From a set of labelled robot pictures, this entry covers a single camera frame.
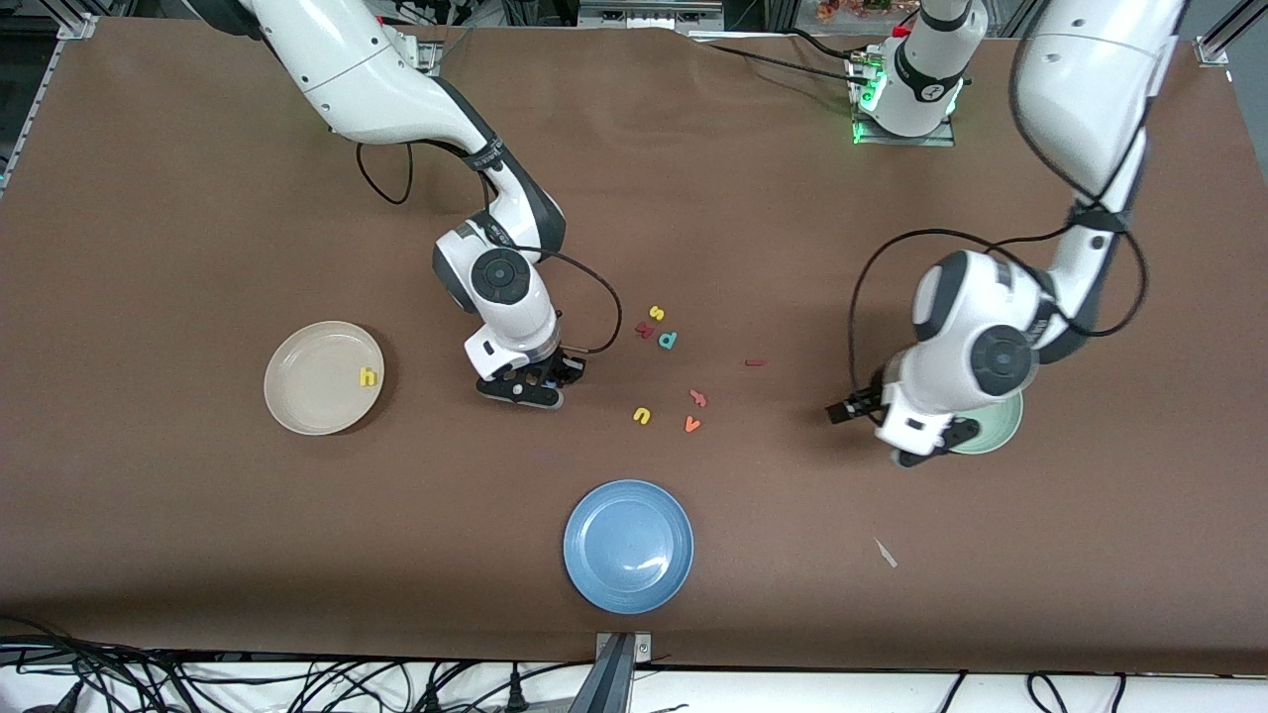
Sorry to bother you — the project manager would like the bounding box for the green round plate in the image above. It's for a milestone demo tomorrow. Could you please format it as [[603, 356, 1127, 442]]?
[[946, 389, 1024, 456]]

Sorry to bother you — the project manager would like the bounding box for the blue round plate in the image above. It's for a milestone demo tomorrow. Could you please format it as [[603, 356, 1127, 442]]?
[[563, 479, 695, 615]]

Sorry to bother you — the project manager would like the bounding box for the beige round plate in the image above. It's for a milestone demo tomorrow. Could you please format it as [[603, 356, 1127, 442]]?
[[264, 320, 386, 437]]

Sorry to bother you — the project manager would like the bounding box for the brown table cover sheet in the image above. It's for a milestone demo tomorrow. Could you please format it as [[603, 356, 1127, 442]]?
[[0, 18, 1268, 674]]

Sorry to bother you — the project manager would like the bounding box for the grey metal box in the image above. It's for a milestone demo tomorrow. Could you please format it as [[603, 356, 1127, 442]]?
[[578, 0, 726, 31]]

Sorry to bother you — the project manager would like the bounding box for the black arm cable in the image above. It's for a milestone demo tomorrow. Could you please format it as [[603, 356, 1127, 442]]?
[[357, 142, 622, 355], [849, 40, 1150, 397]]

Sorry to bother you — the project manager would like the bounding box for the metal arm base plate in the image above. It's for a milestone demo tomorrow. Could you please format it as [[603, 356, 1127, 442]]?
[[850, 50, 957, 148], [391, 38, 442, 75]]

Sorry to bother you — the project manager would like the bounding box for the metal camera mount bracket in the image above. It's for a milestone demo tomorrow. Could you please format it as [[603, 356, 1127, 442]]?
[[567, 631, 655, 713]]

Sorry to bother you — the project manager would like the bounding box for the black base power cable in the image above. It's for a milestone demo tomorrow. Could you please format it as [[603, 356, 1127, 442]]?
[[693, 28, 873, 85]]

